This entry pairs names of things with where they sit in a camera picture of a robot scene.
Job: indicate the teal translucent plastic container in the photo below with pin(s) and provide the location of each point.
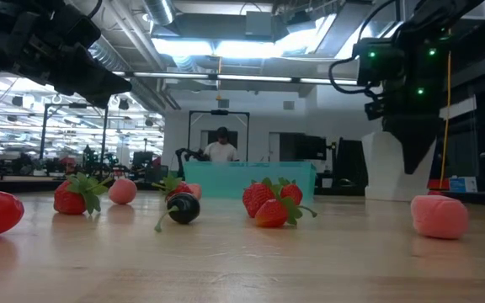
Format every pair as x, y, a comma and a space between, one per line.
225, 179

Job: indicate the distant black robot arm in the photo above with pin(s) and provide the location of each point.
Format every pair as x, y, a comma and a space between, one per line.
192, 152

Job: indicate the black gantry frame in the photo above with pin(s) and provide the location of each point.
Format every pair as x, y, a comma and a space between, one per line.
219, 112
74, 105

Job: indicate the long ceiling light tube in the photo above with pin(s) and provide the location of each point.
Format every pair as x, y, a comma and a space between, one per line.
318, 81
171, 75
255, 78

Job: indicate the blue cardboard box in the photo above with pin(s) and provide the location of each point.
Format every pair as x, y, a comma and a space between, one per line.
463, 184

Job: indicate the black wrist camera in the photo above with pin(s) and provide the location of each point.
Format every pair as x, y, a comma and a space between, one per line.
374, 110
78, 27

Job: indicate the white faceted plant pot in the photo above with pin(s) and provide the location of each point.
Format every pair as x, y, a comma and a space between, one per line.
383, 168

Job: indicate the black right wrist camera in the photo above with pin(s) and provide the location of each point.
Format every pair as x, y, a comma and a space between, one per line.
374, 110

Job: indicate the black plastic cherry green stem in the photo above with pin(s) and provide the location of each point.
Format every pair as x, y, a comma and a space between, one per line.
184, 208

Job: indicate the person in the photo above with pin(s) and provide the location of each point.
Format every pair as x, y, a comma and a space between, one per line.
221, 152

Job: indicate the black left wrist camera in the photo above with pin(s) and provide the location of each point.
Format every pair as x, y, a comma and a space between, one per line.
78, 27

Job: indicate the red box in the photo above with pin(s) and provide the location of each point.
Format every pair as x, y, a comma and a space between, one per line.
438, 184

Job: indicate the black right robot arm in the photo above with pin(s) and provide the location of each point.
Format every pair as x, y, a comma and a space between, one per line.
415, 42

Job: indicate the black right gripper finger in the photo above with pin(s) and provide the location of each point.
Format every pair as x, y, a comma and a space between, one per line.
413, 143

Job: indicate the black monitor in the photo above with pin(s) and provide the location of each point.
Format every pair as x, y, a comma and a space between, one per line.
305, 147

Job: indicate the grey ceiling unit box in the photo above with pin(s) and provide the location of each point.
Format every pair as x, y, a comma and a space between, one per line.
258, 23

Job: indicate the silver ventilation duct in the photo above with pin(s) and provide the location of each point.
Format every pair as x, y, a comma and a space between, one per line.
160, 10

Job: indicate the black office chair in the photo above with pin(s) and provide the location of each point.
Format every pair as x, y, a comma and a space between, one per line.
350, 160

